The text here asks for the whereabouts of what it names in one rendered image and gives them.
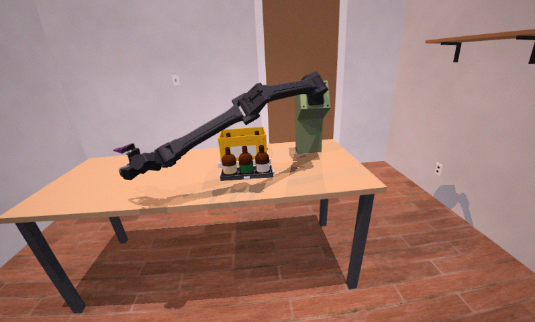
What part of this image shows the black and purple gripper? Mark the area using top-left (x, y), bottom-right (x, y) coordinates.
top-left (113, 144), bottom-right (140, 159)

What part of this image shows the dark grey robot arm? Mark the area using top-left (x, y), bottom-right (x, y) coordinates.
top-left (119, 71), bottom-right (328, 180)

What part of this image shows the yellow bottle crate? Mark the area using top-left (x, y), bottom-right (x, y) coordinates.
top-left (218, 127), bottom-right (267, 161)

